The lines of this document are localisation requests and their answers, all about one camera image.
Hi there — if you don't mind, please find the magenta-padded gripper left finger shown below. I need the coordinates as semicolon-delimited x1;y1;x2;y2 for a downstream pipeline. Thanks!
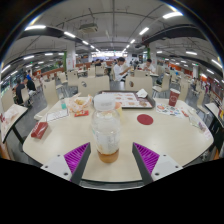
40;142;92;185

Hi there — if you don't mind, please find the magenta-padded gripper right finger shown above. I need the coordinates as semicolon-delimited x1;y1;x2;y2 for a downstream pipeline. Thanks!
131;142;184;186

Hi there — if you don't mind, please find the clear bottle with white cap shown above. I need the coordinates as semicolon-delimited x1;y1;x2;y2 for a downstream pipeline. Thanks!
91;93;122;164

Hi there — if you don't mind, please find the flat round red coaster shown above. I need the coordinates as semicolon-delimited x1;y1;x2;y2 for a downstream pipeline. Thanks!
136;113;154;126

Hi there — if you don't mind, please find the white paper receipt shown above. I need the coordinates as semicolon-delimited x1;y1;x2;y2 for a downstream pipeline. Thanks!
46;108;70;123

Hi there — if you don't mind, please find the small red carton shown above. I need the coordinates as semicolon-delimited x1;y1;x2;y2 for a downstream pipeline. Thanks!
30;121;49;140

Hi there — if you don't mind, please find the colourful printed flyer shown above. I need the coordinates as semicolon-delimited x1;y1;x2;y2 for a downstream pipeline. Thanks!
155;103;184;118

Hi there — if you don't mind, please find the dark food tray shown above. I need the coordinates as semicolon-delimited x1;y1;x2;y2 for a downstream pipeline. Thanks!
99;89;157;110

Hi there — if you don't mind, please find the clear plastic food bag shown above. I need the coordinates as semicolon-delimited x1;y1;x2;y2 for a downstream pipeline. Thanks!
67;93;94;114

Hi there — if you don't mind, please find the clear plastic wrapper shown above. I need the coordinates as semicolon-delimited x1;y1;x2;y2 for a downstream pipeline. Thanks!
188;114;204;129

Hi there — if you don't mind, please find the white paper napkin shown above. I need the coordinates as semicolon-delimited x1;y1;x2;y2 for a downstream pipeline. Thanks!
135;88;149;99

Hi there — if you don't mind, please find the white leaflet with red print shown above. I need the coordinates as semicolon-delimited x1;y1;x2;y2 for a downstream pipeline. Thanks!
198;119;214;140

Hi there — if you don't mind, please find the red paper cup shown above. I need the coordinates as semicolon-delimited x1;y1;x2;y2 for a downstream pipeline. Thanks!
168;88;181;108

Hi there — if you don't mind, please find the group of beige cafeteria chairs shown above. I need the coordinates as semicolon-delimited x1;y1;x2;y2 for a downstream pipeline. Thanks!
1;64;218;114

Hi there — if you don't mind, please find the beige cafeteria chair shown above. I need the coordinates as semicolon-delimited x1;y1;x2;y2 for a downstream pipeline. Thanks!
77;75;111;98
124;75;154;98

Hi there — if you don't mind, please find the white cafeteria table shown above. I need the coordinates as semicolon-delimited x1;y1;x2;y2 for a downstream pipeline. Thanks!
204;102;224;128
0;103;29;144

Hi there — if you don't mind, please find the person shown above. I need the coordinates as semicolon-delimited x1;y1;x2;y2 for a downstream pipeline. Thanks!
112;56;132;82
141;58;157;74
23;75;37;93
12;78;27;105

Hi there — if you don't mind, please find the ceiling air conditioner unit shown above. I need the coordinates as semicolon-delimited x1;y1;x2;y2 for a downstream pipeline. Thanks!
79;22;99;33

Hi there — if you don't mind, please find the group of ceiling lights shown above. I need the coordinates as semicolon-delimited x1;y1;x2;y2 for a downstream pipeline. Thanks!
0;11;224;76

